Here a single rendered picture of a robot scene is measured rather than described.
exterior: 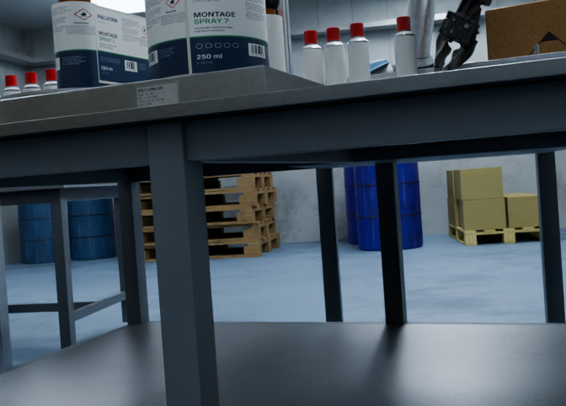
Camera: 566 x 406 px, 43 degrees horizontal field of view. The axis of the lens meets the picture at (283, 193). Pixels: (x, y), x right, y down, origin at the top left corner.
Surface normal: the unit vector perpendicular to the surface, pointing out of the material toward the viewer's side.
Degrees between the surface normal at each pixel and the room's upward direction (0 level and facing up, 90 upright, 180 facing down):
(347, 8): 90
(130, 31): 90
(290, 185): 90
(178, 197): 90
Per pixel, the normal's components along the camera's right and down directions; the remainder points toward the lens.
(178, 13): -0.33, 0.04
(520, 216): -0.10, 0.02
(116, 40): 0.89, -0.05
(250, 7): 0.75, -0.04
